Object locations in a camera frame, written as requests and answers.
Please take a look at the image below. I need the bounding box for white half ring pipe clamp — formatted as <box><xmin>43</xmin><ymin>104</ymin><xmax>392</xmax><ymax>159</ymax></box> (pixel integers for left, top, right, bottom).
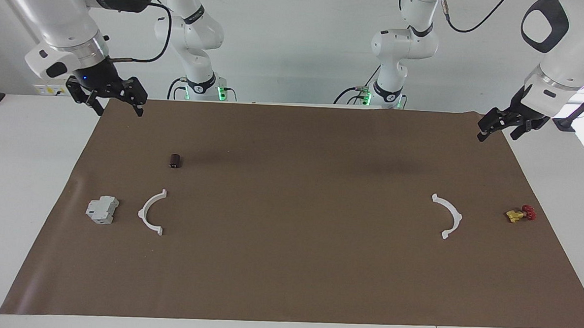
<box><xmin>137</xmin><ymin>188</ymin><xmax>168</xmax><ymax>236</ymax></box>
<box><xmin>430</xmin><ymin>193</ymin><xmax>464</xmax><ymax>240</ymax></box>

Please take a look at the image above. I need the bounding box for black pole stand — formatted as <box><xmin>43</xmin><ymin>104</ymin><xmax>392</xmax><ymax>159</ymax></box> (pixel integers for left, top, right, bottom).
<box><xmin>552</xmin><ymin>77</ymin><xmax>584</xmax><ymax>134</ymax></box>

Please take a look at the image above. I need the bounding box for gray circuit breaker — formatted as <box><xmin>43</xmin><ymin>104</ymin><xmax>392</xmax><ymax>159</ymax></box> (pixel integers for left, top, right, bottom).
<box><xmin>85</xmin><ymin>195</ymin><xmax>120</xmax><ymax>226</ymax></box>

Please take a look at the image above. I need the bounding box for brown paper mat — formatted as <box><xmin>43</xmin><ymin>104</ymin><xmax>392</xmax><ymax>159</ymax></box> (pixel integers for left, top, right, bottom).
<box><xmin>0</xmin><ymin>91</ymin><xmax>584</xmax><ymax>328</ymax></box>

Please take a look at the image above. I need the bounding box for black right arm base cable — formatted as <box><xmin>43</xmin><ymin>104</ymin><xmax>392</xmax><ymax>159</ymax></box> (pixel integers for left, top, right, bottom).
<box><xmin>167</xmin><ymin>76</ymin><xmax>188</xmax><ymax>101</ymax></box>

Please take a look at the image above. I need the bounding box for black arm base cable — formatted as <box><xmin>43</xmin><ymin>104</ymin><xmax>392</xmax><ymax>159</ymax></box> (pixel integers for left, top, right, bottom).
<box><xmin>333</xmin><ymin>63</ymin><xmax>381</xmax><ymax>107</ymax></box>
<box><xmin>167</xmin><ymin>76</ymin><xmax>188</xmax><ymax>101</ymax></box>

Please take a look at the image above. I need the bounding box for white wall socket box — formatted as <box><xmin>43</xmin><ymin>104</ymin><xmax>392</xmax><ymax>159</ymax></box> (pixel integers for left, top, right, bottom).
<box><xmin>33</xmin><ymin>84</ymin><xmax>71</xmax><ymax>97</ymax></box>

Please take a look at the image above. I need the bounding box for yellow valve with red handle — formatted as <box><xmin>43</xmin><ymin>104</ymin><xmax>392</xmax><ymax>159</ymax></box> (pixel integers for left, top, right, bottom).
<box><xmin>505</xmin><ymin>204</ymin><xmax>537</xmax><ymax>225</ymax></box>

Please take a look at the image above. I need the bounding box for black left arm base cable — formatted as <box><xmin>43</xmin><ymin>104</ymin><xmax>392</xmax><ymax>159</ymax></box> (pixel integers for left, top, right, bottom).
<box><xmin>333</xmin><ymin>63</ymin><xmax>381</xmax><ymax>107</ymax></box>

